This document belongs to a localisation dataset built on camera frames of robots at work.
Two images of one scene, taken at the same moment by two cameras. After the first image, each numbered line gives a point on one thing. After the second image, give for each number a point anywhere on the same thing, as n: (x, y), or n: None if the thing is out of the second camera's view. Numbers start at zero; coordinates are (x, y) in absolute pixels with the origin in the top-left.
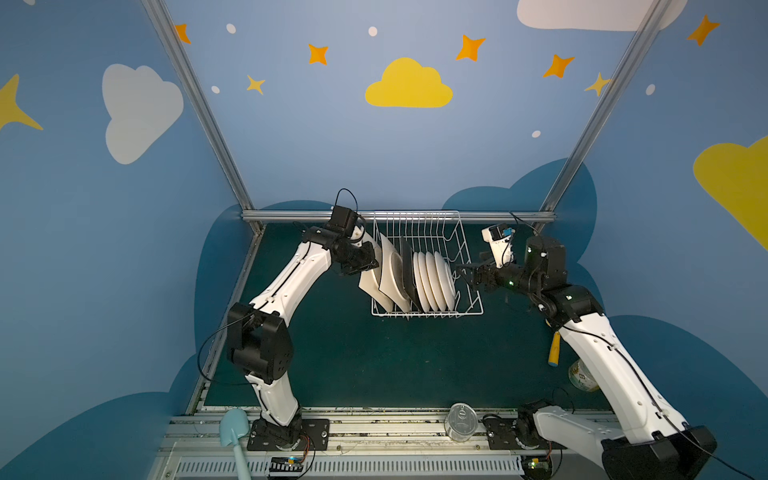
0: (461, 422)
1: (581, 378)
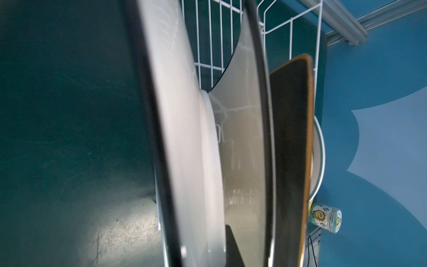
0: None
1: (328, 218)
